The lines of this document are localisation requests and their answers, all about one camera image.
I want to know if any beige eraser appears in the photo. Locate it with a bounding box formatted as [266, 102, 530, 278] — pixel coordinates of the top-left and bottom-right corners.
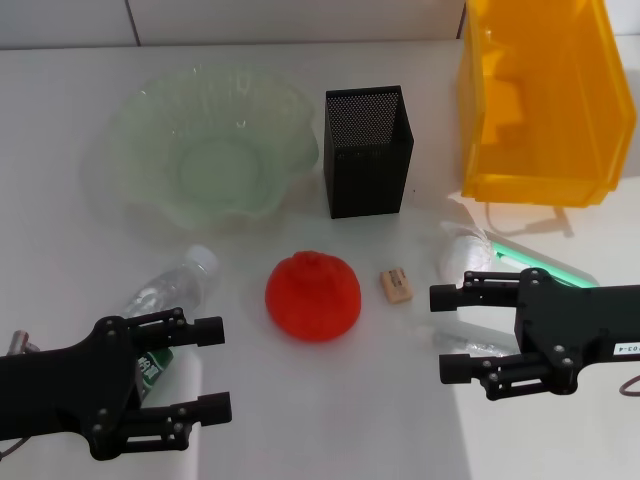
[378, 268, 416, 304]

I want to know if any right arm cable with connector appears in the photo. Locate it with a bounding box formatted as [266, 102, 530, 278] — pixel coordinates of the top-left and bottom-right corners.
[618, 372, 640, 400]

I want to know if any white paper ball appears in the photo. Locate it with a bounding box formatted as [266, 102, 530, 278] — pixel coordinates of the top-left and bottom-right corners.
[435, 199, 497, 287]

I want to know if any silver pen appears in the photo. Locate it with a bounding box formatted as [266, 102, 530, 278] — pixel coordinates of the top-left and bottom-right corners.
[432, 327, 517, 355]

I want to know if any green glass fruit bowl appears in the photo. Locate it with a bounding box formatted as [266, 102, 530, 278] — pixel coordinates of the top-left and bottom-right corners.
[82, 67, 321, 236]

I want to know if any black mesh pen holder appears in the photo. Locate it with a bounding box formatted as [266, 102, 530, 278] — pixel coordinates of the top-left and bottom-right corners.
[322, 84, 415, 220]

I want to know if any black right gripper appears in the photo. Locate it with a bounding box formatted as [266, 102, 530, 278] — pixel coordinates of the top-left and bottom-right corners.
[428, 267, 640, 401]

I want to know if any yellow plastic storage bin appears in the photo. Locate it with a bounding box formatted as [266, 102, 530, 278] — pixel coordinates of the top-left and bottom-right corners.
[455, 0, 636, 209]

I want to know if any clear water bottle green label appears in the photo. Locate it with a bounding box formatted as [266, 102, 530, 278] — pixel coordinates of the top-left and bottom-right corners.
[118, 243, 220, 409]

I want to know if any red-orange fruit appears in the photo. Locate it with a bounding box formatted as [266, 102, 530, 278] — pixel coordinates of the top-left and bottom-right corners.
[264, 251, 363, 343]

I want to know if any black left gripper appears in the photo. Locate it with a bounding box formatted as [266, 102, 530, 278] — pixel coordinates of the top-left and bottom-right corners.
[0, 307, 234, 461]

